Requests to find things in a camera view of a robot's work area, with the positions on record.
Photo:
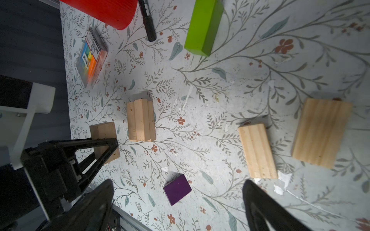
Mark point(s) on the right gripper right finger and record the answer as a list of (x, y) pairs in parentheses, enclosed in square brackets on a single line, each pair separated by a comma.
[(261, 209)]

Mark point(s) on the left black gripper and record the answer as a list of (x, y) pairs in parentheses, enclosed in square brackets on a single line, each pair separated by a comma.
[(55, 173)]

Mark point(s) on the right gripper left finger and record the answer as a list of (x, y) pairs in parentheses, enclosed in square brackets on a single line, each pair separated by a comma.
[(90, 214)]

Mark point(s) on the wood block numbered 72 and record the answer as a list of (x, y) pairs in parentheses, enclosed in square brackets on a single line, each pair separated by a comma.
[(131, 121)]

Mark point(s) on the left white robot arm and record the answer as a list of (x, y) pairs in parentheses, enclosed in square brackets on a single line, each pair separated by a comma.
[(20, 101)]

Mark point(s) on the ridged wood block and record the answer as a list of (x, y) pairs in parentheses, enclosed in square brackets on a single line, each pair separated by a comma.
[(257, 152), (320, 131)]

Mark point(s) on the purple block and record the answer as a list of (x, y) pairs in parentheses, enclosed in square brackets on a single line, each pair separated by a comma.
[(177, 189)]

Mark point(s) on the ridged wood block right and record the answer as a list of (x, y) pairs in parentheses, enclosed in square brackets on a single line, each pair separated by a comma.
[(320, 131)]

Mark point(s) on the green block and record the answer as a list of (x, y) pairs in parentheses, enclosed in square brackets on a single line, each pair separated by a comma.
[(204, 26)]

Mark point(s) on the colourful crayon box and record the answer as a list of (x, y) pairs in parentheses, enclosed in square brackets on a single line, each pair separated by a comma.
[(92, 58)]

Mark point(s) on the black marker pen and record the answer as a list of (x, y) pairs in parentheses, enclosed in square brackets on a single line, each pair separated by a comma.
[(147, 20)]

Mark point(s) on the red pen cup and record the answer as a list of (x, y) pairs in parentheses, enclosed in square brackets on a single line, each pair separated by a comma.
[(115, 13)]

